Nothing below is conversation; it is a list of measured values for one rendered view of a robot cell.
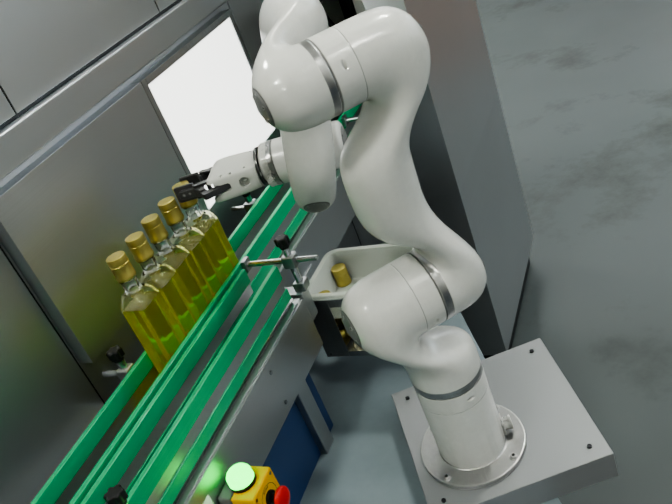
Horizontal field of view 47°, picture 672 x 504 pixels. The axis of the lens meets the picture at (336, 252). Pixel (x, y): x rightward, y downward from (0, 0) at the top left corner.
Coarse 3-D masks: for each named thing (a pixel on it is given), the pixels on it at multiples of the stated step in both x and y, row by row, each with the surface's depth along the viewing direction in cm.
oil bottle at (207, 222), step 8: (200, 216) 148; (208, 216) 148; (192, 224) 147; (200, 224) 147; (208, 224) 148; (216, 224) 150; (208, 232) 147; (216, 232) 150; (224, 232) 152; (208, 240) 148; (216, 240) 149; (224, 240) 152; (216, 248) 149; (224, 248) 152; (216, 256) 150; (224, 256) 151; (232, 256) 154; (224, 264) 151; (232, 264) 154; (224, 272) 152
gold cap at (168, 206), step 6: (168, 198) 141; (174, 198) 141; (162, 204) 140; (168, 204) 140; (174, 204) 140; (162, 210) 140; (168, 210) 140; (174, 210) 141; (180, 210) 142; (168, 216) 141; (174, 216) 141; (180, 216) 142; (168, 222) 142; (174, 222) 141
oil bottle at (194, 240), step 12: (192, 228) 145; (180, 240) 143; (192, 240) 143; (204, 240) 146; (192, 252) 143; (204, 252) 146; (204, 264) 145; (216, 264) 149; (204, 276) 146; (216, 276) 148; (216, 288) 148
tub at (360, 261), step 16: (336, 256) 171; (352, 256) 169; (368, 256) 168; (384, 256) 166; (400, 256) 165; (320, 272) 166; (352, 272) 172; (368, 272) 170; (320, 288) 165; (336, 288) 171
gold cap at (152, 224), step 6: (150, 216) 137; (156, 216) 136; (144, 222) 136; (150, 222) 135; (156, 222) 136; (144, 228) 136; (150, 228) 136; (156, 228) 136; (162, 228) 137; (150, 234) 137; (156, 234) 137; (162, 234) 137; (168, 234) 138; (150, 240) 138; (156, 240) 137; (162, 240) 137
